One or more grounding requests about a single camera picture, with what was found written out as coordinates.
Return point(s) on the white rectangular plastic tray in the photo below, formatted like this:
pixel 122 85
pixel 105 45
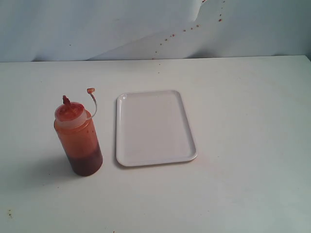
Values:
pixel 152 128

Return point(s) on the red sauce squeeze bottle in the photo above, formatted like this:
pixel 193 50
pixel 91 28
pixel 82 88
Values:
pixel 76 131

